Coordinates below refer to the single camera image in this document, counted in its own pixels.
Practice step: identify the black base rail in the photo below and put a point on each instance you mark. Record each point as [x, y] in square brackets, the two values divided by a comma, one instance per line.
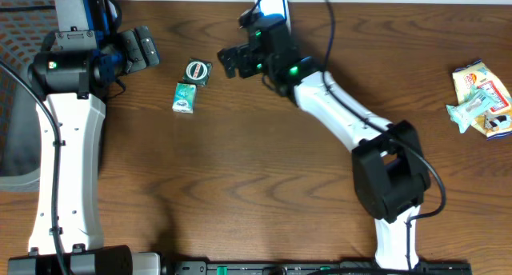
[294, 268]

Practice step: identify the yellow wet wipes pack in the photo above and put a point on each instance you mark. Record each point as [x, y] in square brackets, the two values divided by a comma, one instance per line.
[496, 122]

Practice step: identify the teal white small box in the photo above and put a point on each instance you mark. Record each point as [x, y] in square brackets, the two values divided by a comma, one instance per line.
[184, 98]

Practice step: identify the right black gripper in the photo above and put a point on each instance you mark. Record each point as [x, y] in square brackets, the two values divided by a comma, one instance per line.
[238, 54]

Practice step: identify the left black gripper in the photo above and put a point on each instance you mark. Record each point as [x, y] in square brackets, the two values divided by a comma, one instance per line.
[138, 61]

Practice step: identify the dark grey plastic basket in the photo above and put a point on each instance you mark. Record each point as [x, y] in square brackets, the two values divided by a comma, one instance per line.
[25, 27]

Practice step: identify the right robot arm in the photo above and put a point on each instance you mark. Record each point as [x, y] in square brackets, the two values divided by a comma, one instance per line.
[390, 173]

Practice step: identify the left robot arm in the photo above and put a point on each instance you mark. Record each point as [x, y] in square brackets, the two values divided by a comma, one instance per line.
[70, 89]

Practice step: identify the white barcode scanner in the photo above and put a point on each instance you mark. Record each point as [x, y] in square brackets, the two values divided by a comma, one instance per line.
[268, 7]

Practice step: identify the dark green round-label packet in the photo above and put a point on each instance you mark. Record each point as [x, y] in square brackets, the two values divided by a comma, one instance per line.
[197, 72]

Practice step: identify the teal snack packet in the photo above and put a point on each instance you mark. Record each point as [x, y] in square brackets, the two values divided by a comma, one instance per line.
[478, 102]

